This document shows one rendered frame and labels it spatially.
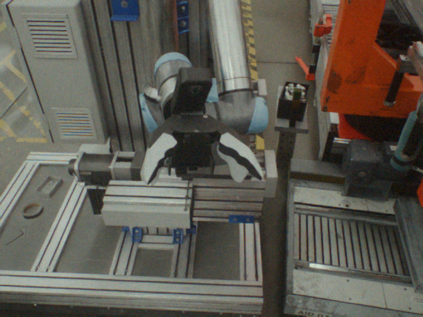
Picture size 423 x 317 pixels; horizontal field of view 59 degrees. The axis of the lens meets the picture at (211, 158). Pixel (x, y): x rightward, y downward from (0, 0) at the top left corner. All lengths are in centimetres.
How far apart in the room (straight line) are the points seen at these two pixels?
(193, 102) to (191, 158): 8
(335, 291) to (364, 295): 12
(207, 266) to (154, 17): 106
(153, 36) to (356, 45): 112
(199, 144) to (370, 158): 147
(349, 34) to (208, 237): 108
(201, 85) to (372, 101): 154
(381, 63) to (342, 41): 22
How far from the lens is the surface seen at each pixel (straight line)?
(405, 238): 202
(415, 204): 207
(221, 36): 80
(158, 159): 48
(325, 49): 302
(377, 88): 196
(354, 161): 193
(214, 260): 164
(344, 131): 233
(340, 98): 195
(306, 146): 260
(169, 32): 93
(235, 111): 76
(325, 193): 217
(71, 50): 118
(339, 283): 183
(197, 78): 51
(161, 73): 70
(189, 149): 55
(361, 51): 186
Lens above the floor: 156
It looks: 40 degrees down
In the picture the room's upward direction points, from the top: straight up
